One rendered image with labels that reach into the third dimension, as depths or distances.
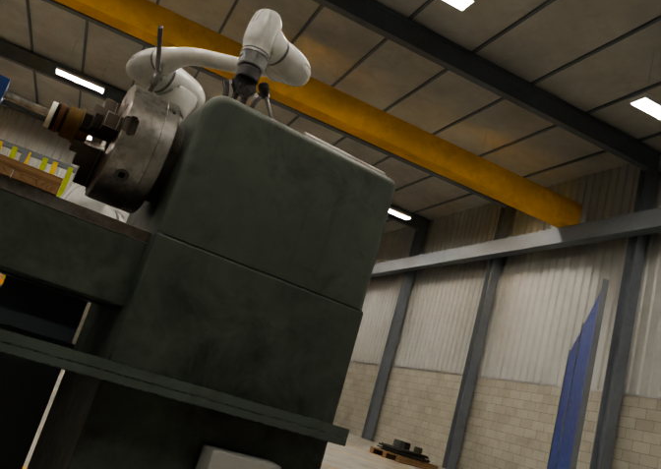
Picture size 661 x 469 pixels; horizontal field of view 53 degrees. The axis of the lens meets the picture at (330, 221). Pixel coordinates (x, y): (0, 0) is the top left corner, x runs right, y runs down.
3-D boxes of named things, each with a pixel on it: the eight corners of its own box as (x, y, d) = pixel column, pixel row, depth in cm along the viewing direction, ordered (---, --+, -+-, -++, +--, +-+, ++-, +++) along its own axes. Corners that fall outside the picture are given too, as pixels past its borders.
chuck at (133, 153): (110, 205, 187) (153, 104, 190) (127, 212, 159) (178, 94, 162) (79, 193, 183) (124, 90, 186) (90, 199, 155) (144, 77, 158)
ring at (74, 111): (92, 119, 173) (58, 103, 169) (99, 110, 165) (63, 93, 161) (79, 150, 171) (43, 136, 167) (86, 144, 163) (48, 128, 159)
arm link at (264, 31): (257, 42, 200) (282, 66, 210) (272, -1, 204) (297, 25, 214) (232, 45, 206) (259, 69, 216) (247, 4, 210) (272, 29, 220)
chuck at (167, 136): (122, 209, 188) (165, 110, 191) (141, 218, 160) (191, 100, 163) (110, 205, 187) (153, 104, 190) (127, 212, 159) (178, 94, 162)
